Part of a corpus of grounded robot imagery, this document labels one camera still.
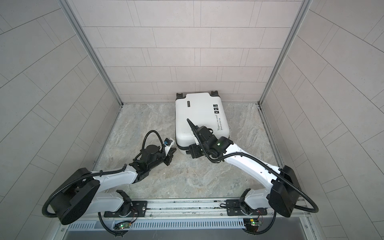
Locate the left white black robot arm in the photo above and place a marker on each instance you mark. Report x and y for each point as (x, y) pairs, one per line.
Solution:
(84, 192)

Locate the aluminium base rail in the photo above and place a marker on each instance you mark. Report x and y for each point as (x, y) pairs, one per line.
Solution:
(199, 219)

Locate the left aluminium corner post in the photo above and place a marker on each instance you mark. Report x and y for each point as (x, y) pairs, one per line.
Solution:
(68, 12)

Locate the left green circuit board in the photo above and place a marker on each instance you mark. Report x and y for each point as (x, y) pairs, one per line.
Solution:
(123, 225)

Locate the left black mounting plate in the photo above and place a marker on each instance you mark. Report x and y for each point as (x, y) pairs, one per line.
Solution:
(131, 209)

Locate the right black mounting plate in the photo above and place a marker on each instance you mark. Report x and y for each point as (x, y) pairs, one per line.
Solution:
(233, 209)

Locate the right aluminium corner post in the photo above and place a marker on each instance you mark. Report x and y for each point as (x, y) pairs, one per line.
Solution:
(288, 42)

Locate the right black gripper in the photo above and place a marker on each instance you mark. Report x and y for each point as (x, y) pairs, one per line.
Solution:
(193, 151)

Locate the black mounting plate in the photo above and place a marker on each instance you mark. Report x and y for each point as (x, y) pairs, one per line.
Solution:
(233, 209)
(131, 209)

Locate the right green circuit board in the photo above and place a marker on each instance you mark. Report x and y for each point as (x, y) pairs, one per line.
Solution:
(252, 225)

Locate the green circuit board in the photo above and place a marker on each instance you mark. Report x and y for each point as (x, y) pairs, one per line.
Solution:
(252, 225)
(123, 225)

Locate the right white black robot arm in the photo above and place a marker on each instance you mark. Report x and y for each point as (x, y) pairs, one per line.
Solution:
(281, 192)

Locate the aluminium corner post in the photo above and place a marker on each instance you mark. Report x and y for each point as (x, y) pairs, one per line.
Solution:
(288, 42)
(68, 12)

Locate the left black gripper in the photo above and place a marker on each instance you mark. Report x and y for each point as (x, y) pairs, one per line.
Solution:
(169, 157)

